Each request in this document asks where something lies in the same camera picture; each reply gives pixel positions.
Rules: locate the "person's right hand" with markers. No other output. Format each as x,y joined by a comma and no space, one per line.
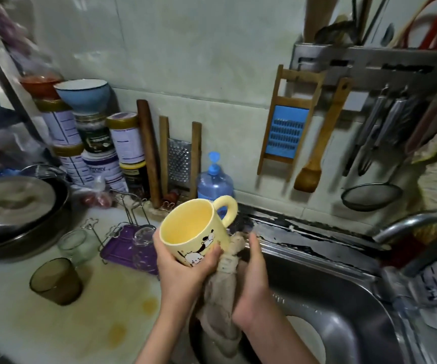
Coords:
253,288

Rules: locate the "person's left hand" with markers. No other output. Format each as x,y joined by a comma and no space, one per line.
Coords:
184,280

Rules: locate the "beige dish cloth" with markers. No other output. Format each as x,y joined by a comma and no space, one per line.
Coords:
222,299

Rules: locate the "yellow mug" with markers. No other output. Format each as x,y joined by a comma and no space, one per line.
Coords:
192,227

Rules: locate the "small clear glass cup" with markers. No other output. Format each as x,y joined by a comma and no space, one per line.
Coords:
74,245

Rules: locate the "brown amber glass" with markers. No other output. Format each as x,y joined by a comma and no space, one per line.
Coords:
55,282

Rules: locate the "person's right forearm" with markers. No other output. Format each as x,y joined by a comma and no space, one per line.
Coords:
283,341

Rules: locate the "purple plastic tray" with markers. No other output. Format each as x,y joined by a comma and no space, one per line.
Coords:
116,250

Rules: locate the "white plate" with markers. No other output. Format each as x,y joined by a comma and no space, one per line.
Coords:
309,341

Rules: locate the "small blue water bottle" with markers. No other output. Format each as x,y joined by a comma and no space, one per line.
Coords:
215,185

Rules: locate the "plastic bag with red contents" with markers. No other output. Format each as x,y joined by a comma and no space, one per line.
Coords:
97,197

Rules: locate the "wooden framed metal grater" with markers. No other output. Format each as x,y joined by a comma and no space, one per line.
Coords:
179,159

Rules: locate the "wooden rolling pin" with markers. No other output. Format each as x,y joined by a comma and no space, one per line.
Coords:
149,151

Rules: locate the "black wok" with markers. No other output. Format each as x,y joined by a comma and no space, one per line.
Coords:
44,235

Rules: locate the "mesh strainer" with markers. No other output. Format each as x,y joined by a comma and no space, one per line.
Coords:
370,197

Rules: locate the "wooden slicer with blue blade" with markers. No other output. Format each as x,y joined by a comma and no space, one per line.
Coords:
287,129

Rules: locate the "wooden spatula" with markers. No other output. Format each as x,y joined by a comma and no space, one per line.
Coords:
321,140

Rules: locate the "stack of labelled tin cans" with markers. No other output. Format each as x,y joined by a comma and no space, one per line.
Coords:
93,144

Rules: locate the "metal faucet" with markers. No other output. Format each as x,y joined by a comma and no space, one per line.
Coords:
416,222

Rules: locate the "steel pot lid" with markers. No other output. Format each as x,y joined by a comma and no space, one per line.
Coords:
14,201

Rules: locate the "metal peeler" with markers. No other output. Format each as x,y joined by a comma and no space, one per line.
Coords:
366,129
385,129

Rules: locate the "blue enamel bowl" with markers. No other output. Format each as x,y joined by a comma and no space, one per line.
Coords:
82,94

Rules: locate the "brown bowl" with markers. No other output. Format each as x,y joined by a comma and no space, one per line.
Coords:
40,85

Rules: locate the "dark metal ladle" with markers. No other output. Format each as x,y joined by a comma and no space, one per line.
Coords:
336,34

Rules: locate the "metal storage shelf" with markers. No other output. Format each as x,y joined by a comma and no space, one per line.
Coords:
6,79

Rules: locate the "wooden scoop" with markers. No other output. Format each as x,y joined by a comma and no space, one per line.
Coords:
318,15

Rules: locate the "bundle of dark chopsticks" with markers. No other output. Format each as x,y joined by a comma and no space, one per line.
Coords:
370,15

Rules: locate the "wall mounted metal utensil rack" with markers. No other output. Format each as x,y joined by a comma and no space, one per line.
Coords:
385,68

